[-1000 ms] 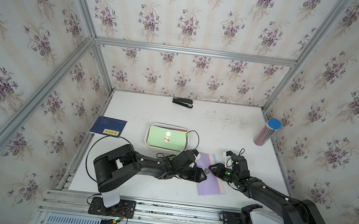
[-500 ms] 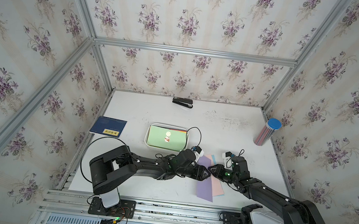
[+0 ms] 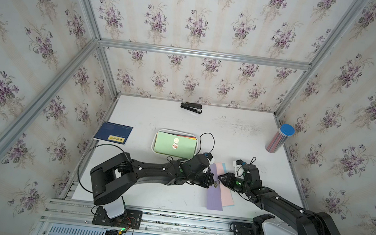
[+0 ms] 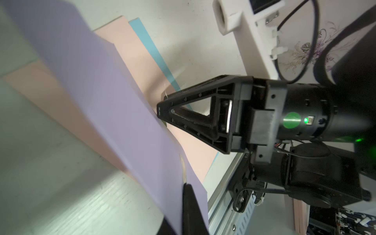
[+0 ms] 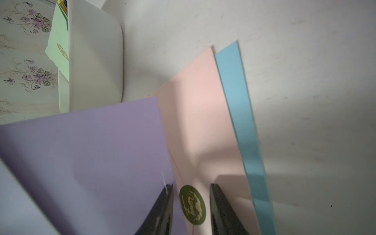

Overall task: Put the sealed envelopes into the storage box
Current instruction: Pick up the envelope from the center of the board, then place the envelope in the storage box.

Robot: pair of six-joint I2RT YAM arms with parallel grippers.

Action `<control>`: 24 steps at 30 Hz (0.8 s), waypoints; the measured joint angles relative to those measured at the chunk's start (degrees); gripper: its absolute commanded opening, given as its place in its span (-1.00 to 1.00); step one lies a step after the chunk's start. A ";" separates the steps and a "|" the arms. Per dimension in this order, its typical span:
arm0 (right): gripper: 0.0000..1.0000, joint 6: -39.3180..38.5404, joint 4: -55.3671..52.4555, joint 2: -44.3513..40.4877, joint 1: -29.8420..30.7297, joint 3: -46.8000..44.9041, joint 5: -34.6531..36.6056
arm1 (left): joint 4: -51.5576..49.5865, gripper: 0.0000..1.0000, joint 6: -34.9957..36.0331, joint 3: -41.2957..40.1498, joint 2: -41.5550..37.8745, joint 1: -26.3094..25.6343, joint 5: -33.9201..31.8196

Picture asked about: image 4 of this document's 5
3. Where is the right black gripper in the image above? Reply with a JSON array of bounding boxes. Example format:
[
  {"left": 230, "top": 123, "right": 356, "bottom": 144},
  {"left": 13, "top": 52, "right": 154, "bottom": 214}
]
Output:
[{"left": 235, "top": 77, "right": 373, "bottom": 163}]

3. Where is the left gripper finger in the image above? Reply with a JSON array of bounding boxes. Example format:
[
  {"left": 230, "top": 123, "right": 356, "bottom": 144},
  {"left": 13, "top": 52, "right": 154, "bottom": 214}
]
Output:
[{"left": 157, "top": 183, "right": 210, "bottom": 235}]

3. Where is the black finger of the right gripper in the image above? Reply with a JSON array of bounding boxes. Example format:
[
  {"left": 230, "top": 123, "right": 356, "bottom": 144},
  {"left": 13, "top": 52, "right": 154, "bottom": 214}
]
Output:
[{"left": 157, "top": 75, "right": 254, "bottom": 154}]

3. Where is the light blue envelope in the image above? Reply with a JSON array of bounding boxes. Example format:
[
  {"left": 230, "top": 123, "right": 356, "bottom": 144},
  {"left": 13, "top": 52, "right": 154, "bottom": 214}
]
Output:
[{"left": 128, "top": 17, "right": 219, "bottom": 165}]

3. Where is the lilac purple envelope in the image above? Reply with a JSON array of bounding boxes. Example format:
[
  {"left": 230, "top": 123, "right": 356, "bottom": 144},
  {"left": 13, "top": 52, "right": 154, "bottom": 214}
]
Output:
[{"left": 1, "top": 1, "right": 205, "bottom": 235}]

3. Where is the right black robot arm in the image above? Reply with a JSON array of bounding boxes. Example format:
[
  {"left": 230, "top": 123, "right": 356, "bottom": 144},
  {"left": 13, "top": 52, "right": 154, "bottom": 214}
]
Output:
[{"left": 157, "top": 7, "right": 376, "bottom": 212}]

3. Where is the aluminium mounting rail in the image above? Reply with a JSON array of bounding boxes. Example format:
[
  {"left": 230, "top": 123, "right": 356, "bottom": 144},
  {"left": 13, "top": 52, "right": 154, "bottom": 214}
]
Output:
[{"left": 208, "top": 153, "right": 255, "bottom": 235}]

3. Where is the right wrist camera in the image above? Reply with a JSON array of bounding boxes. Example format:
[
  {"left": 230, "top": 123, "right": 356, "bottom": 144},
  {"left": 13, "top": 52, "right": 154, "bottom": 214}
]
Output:
[{"left": 212, "top": 0, "right": 287, "bottom": 80}]

